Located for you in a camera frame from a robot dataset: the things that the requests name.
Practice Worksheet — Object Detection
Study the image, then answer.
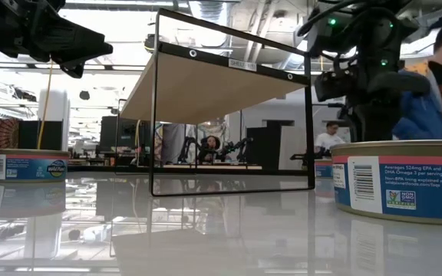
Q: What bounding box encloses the black panel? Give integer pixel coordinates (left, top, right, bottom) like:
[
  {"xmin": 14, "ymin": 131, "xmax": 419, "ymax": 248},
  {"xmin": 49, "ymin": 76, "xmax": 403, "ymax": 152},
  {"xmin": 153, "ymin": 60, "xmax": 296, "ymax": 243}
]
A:
[{"xmin": 18, "ymin": 120, "xmax": 64, "ymax": 151}]

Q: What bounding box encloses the blue label can gold lid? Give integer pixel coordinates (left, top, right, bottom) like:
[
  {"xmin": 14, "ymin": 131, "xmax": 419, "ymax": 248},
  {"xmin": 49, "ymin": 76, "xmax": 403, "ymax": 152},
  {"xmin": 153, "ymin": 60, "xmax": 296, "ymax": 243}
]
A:
[
  {"xmin": 330, "ymin": 139, "xmax": 442, "ymax": 225},
  {"xmin": 0, "ymin": 148, "xmax": 70, "ymax": 182},
  {"xmin": 314, "ymin": 158, "xmax": 335, "ymax": 179}
]

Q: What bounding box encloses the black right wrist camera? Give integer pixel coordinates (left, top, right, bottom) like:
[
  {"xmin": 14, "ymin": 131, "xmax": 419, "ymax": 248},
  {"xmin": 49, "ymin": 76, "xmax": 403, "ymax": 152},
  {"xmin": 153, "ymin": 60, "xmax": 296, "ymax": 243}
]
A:
[{"xmin": 314, "ymin": 70, "xmax": 361, "ymax": 104}]

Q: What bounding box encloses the white pillar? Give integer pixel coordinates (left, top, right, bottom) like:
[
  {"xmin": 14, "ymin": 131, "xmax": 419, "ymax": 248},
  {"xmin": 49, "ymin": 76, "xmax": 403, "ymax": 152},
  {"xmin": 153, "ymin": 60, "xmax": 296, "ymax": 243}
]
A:
[{"xmin": 38, "ymin": 87, "xmax": 71, "ymax": 151}]

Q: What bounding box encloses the person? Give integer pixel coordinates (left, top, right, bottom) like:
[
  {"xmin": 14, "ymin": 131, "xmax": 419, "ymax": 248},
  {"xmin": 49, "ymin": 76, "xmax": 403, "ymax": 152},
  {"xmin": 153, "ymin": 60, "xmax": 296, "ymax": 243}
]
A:
[
  {"xmin": 315, "ymin": 120, "xmax": 347, "ymax": 156},
  {"xmin": 199, "ymin": 134, "xmax": 223, "ymax": 164},
  {"xmin": 392, "ymin": 15, "xmax": 442, "ymax": 141}
]

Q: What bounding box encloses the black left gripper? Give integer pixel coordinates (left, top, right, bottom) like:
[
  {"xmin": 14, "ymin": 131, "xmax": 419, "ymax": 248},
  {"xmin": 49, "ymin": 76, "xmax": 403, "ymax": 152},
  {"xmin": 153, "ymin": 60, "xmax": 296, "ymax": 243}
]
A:
[{"xmin": 0, "ymin": 0, "xmax": 114, "ymax": 80}]

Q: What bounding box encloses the background wooden table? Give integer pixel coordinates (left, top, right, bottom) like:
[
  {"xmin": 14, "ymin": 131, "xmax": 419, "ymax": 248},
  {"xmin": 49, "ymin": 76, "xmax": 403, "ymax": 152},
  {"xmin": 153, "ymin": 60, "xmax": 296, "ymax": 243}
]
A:
[{"xmin": 162, "ymin": 163, "xmax": 263, "ymax": 171}]

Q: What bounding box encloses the black and white cabinet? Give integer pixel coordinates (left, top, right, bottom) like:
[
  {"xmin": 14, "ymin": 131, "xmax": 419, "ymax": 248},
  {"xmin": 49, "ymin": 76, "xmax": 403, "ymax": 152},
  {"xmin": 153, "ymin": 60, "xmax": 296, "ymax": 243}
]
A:
[{"xmin": 245, "ymin": 119, "xmax": 295, "ymax": 172}]

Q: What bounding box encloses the yellow hanging power cord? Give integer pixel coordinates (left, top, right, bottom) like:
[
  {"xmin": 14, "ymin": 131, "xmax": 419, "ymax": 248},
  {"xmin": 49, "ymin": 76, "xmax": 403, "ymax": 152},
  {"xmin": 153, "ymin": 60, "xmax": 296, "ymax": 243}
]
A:
[{"xmin": 36, "ymin": 60, "xmax": 54, "ymax": 150}]

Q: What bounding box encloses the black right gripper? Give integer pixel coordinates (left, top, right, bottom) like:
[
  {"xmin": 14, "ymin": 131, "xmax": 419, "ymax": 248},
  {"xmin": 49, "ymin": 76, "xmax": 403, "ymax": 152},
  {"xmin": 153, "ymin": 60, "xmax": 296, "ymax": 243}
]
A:
[{"xmin": 349, "ymin": 57, "xmax": 398, "ymax": 143}]

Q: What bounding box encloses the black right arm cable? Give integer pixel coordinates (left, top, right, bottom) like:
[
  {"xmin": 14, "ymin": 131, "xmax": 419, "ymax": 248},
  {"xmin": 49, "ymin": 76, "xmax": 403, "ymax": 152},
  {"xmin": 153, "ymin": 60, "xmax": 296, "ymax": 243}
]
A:
[{"xmin": 296, "ymin": 0, "xmax": 362, "ymax": 38}]

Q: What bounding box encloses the black table frame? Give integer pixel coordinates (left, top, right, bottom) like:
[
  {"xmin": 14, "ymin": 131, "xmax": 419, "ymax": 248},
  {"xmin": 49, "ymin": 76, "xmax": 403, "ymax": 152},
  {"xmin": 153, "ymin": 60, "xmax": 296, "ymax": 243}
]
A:
[{"xmin": 0, "ymin": 145, "xmax": 333, "ymax": 178}]

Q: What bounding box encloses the wooden shelf with black frame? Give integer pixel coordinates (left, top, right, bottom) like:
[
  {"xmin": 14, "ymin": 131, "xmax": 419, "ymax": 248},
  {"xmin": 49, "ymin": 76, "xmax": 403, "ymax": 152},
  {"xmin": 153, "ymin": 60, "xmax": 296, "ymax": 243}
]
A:
[{"xmin": 115, "ymin": 8, "xmax": 316, "ymax": 198}]

